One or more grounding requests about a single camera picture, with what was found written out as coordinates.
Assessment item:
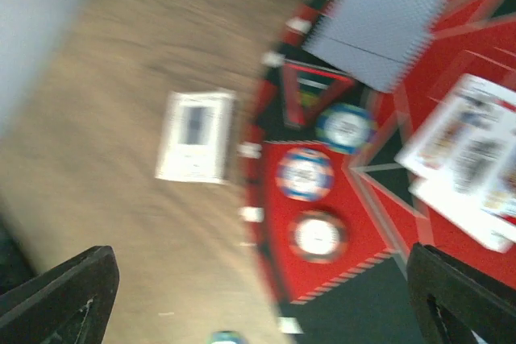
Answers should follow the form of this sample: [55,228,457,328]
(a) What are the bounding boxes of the round red black poker mat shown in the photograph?
[242,0,515,343]

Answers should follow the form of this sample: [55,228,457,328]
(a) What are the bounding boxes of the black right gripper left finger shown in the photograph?
[1,246,119,343]

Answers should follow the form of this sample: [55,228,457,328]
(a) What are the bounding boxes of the green chip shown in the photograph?
[315,103,377,155]

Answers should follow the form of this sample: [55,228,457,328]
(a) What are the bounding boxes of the brown chip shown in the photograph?
[288,209,349,264]

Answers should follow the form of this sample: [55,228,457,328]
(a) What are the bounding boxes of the triangular all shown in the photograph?
[281,59,356,130]

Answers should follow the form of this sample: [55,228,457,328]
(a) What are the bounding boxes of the face up community cards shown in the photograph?
[395,74,515,253]

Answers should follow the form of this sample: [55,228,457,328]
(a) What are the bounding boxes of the green poker chip stack table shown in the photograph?
[208,330,248,344]

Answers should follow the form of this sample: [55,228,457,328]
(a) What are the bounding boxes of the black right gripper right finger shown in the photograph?
[406,242,515,343]

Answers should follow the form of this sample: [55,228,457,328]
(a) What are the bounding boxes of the blue card seat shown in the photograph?
[303,0,447,93]

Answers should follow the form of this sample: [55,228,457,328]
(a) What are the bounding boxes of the blue white chip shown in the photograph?
[275,147,335,202]

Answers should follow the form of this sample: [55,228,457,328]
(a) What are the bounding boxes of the white card box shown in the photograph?
[155,89,235,184]

